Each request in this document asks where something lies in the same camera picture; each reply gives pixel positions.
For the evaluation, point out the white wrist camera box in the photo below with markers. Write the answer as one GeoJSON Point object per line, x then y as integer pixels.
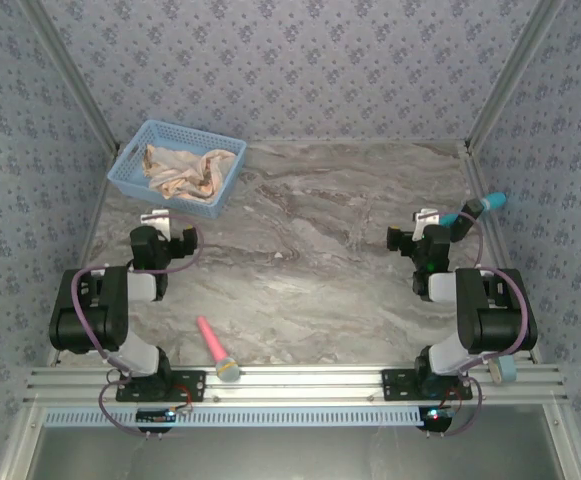
{"type": "Point", "coordinates": [426, 220]}
{"type": "Point", "coordinates": [156, 222]}

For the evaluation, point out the small left circuit board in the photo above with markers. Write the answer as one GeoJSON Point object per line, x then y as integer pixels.
{"type": "Point", "coordinates": [152, 416]}

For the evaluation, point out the aluminium mounting rail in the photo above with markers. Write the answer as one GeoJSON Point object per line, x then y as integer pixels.
{"type": "Point", "coordinates": [295, 385]}

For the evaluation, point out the light blue eraser block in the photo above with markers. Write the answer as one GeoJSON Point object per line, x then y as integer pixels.
{"type": "Point", "coordinates": [506, 370]}

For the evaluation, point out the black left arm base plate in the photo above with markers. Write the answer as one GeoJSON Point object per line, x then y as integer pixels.
{"type": "Point", "coordinates": [192, 387]}

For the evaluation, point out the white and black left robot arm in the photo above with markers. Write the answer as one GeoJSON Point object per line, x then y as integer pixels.
{"type": "Point", "coordinates": [90, 310]}

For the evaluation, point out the teal plastic stick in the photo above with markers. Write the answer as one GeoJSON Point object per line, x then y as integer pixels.
{"type": "Point", "coordinates": [492, 201]}

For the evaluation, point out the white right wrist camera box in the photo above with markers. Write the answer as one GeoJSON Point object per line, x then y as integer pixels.
{"type": "Point", "coordinates": [426, 220]}

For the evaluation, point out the small right circuit board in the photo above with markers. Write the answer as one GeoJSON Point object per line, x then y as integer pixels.
{"type": "Point", "coordinates": [435, 417]}

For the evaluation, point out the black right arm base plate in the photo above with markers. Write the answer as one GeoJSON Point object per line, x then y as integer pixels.
{"type": "Point", "coordinates": [395, 387]}

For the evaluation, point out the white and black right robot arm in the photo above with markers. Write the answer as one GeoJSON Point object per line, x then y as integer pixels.
{"type": "Point", "coordinates": [495, 310]}

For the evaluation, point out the light blue plastic basket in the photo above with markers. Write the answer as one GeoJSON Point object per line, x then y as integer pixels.
{"type": "Point", "coordinates": [129, 170]}

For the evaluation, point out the aluminium frame post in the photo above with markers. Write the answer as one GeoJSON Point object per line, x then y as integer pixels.
{"type": "Point", "coordinates": [510, 75]}
{"type": "Point", "coordinates": [75, 75]}

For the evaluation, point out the small circuit board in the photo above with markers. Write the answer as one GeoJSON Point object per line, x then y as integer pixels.
{"type": "Point", "coordinates": [152, 416]}
{"type": "Point", "coordinates": [435, 417]}

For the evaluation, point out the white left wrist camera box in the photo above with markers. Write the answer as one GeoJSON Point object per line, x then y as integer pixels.
{"type": "Point", "coordinates": [156, 222]}

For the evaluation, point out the black rectangular block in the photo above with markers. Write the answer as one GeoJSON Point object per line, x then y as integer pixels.
{"type": "Point", "coordinates": [462, 222]}

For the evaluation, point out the peach printed t-shirt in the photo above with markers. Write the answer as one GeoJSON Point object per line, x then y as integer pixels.
{"type": "Point", "coordinates": [180, 172]}

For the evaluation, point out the pink toy microphone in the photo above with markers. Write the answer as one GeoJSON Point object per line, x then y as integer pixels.
{"type": "Point", "coordinates": [211, 342]}

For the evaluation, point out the grey metal panel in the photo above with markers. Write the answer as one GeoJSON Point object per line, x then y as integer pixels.
{"type": "Point", "coordinates": [290, 455]}

